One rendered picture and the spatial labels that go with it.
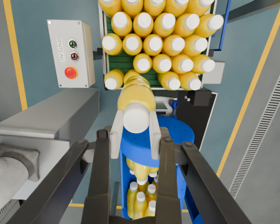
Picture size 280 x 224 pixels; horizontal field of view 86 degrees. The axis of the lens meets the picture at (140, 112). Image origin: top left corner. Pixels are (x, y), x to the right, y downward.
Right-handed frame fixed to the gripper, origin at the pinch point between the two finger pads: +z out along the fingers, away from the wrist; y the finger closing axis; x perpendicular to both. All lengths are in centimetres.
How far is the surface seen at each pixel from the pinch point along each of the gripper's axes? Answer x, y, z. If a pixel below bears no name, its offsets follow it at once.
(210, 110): -45, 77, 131
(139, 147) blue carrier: -18.3, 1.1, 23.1
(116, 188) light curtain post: -159, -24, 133
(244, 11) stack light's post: 26, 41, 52
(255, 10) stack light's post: 24, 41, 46
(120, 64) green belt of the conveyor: 4, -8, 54
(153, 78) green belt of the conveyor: -2, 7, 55
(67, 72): 2.5, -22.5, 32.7
